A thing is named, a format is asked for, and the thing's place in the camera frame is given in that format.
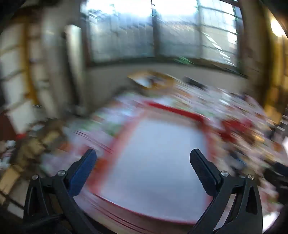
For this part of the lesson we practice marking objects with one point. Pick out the pile of cardboard boxes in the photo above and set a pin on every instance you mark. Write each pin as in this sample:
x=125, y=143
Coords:
x=33, y=144

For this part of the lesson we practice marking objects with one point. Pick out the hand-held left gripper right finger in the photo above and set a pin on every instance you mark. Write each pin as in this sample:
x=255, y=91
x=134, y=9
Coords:
x=202, y=172

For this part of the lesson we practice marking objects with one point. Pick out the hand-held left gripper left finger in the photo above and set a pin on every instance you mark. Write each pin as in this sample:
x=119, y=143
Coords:
x=82, y=172

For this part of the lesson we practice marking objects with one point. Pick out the golden door frame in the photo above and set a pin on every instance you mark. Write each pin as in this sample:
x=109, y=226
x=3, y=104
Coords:
x=275, y=67

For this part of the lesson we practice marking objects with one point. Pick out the red box with white inside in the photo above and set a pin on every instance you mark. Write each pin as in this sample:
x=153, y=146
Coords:
x=157, y=157

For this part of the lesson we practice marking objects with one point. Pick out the yellow cardboard box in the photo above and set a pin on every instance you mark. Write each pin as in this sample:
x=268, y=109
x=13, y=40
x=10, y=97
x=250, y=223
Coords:
x=146, y=81

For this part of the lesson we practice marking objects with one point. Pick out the black flashlight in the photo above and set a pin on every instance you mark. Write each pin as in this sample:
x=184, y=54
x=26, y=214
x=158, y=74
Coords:
x=194, y=81

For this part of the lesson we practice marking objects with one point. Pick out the white leaning board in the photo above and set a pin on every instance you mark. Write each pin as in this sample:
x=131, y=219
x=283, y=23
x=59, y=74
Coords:
x=75, y=67

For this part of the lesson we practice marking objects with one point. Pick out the barred window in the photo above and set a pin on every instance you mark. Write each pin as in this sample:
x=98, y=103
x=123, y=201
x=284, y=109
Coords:
x=126, y=33

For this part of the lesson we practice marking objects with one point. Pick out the floral tablecloth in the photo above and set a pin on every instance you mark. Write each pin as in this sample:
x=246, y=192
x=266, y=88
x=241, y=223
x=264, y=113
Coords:
x=236, y=105

